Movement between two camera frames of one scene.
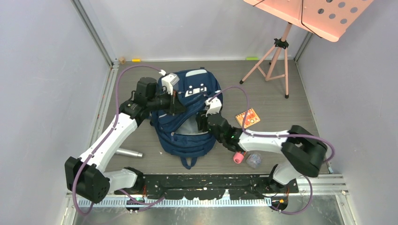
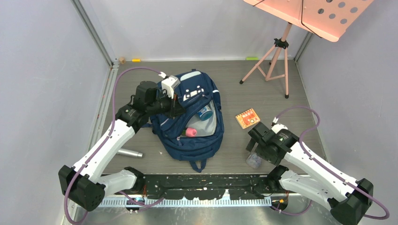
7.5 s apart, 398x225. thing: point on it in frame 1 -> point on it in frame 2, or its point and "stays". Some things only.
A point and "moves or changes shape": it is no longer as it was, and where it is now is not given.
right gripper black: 208,116 -> 274,159
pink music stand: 330,19 stays
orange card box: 251,118 stays
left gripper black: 175,106 stays
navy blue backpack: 176,132 moves or changes shape
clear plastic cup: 254,160 stays
